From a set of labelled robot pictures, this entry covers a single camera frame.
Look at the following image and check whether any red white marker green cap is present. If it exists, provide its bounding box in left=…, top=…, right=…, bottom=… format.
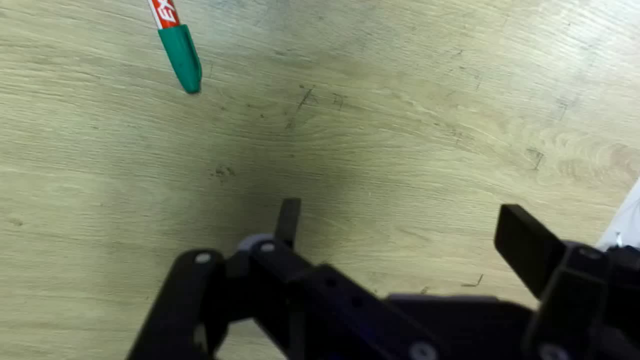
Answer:
left=145, top=0, right=204, bottom=95

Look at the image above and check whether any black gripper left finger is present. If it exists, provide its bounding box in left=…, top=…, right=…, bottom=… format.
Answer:
left=128, top=195, right=455, bottom=360

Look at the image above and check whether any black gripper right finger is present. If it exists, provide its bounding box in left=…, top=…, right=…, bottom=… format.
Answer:
left=493, top=202, right=640, bottom=360

